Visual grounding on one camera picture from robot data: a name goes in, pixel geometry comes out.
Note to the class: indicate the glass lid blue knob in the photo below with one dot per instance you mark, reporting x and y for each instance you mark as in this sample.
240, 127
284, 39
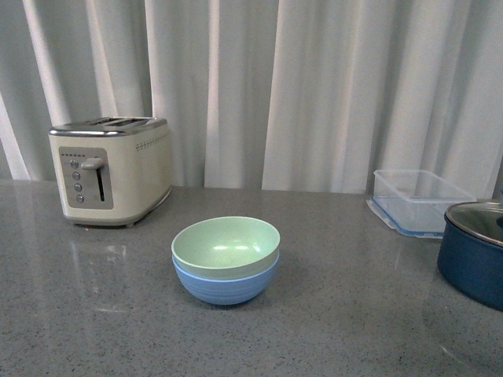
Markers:
481, 219

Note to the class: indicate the light green bowl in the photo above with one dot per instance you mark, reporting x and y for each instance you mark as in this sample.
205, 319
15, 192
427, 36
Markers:
227, 248

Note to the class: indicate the white curtain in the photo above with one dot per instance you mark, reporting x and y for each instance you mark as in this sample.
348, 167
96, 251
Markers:
286, 95

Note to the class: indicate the cream toaster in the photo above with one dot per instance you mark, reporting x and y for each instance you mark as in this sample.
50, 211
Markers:
111, 171

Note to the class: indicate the dark blue saucepan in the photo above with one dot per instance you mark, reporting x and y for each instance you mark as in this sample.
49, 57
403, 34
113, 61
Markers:
471, 265

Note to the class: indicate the light blue bowl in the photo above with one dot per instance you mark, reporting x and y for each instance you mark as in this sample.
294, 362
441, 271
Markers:
226, 292

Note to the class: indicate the clear plastic food container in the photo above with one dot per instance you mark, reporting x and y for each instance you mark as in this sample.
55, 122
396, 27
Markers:
413, 202

